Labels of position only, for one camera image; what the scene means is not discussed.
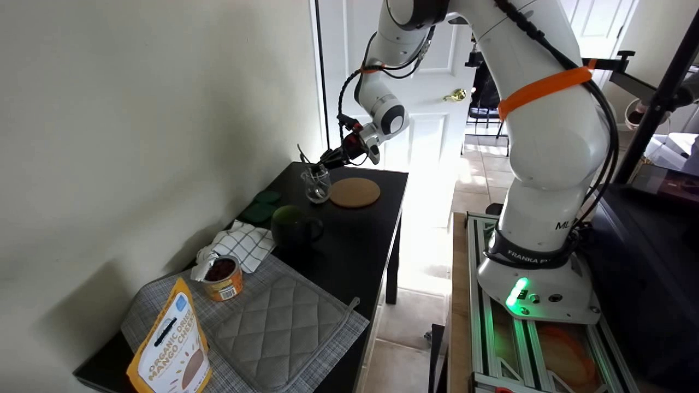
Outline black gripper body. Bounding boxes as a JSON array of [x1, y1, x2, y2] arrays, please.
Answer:
[[331, 118, 383, 168]]

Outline clear glass cup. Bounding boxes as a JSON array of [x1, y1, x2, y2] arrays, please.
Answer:
[[301, 165, 332, 205]]

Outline small orange cup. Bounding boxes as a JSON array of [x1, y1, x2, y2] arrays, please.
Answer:
[[202, 255, 247, 303]]

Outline clear glass with stick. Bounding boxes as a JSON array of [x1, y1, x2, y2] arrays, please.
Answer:
[[296, 142, 316, 184]]

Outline round cork mat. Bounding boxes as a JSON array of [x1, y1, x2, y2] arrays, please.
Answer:
[[325, 175, 383, 213]]

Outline dark green mug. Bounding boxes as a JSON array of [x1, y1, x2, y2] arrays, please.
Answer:
[[268, 204, 328, 254]]

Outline white panel door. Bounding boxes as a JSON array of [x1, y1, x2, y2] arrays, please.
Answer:
[[314, 0, 643, 173]]

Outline dark green cloth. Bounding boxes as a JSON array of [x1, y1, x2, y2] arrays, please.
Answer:
[[239, 191, 285, 227]]

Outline black table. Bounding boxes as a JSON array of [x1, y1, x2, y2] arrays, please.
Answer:
[[72, 161, 412, 393]]

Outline white checkered cloth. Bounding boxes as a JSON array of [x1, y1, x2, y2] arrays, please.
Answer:
[[192, 218, 278, 279]]

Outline black chair with bag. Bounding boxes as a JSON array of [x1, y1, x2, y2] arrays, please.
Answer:
[[464, 42, 511, 160]]

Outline grey quilted potholder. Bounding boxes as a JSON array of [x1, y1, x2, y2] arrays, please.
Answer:
[[204, 270, 353, 393]]

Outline wooden base board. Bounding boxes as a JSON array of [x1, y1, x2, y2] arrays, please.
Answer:
[[445, 213, 476, 393]]

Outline grey checkered placemat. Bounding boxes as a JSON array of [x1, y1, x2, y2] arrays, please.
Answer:
[[118, 250, 372, 393]]

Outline orange and white packet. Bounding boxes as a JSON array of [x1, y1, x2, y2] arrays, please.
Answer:
[[125, 278, 215, 393]]

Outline black tripod pole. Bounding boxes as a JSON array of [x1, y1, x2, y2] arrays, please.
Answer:
[[615, 9, 699, 185]]

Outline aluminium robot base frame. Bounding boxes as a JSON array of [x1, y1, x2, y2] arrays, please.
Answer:
[[466, 213, 643, 393]]

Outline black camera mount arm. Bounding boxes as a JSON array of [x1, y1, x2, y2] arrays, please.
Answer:
[[582, 49, 639, 76]]

